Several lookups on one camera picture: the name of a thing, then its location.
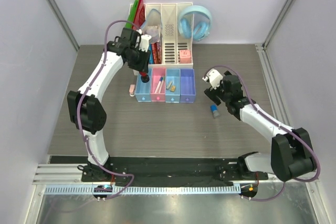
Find blue grey glue stick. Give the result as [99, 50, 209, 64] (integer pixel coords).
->
[210, 104, 220, 118]

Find red black stamp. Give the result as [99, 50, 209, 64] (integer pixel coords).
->
[139, 72, 150, 83]

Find pink drawer bin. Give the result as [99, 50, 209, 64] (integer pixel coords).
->
[150, 68, 166, 102]

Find blue white marker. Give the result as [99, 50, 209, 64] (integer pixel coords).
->
[154, 77, 163, 93]

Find purple drawer bin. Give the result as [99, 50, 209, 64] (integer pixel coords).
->
[180, 69, 196, 103]

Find light blue drawer bin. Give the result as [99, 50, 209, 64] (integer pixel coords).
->
[135, 69, 152, 102]

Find green white marker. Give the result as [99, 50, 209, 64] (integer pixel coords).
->
[158, 77, 165, 94]

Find green red folder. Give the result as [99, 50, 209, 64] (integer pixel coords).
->
[125, 0, 145, 30]

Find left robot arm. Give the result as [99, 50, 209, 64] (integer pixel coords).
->
[67, 27, 152, 182]

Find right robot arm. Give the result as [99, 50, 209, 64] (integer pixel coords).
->
[203, 68, 318, 182]

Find pink stapler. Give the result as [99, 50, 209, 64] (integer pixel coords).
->
[129, 84, 136, 97]

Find clear zip pouch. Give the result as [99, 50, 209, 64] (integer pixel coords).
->
[144, 9, 162, 44]

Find white file organizer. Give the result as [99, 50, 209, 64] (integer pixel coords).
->
[145, 2, 193, 69]

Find pink cube box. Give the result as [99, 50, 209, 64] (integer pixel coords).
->
[179, 49, 192, 64]

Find light blue headphones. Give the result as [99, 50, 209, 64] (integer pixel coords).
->
[177, 5, 213, 41]

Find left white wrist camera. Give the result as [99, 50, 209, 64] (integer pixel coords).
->
[139, 35, 152, 52]

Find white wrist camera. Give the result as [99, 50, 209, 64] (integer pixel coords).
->
[139, 35, 152, 52]
[202, 68, 223, 90]

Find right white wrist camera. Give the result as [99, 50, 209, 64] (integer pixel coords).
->
[202, 68, 223, 90]

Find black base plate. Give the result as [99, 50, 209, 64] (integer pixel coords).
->
[78, 157, 268, 187]

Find white slotted cable duct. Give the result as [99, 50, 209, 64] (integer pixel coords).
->
[44, 184, 241, 195]

